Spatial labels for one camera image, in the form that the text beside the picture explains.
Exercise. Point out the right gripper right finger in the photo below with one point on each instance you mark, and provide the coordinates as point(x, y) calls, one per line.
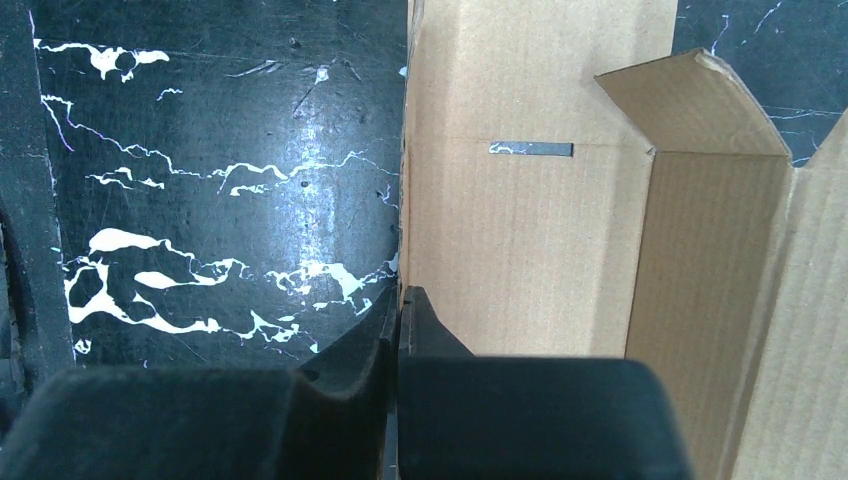
point(463, 416)

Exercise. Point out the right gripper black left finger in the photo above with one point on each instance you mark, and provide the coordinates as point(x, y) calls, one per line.
point(323, 420)

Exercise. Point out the brown cardboard box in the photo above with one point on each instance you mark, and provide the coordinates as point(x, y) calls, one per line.
point(656, 181)

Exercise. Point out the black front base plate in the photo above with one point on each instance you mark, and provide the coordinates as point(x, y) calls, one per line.
point(35, 330)

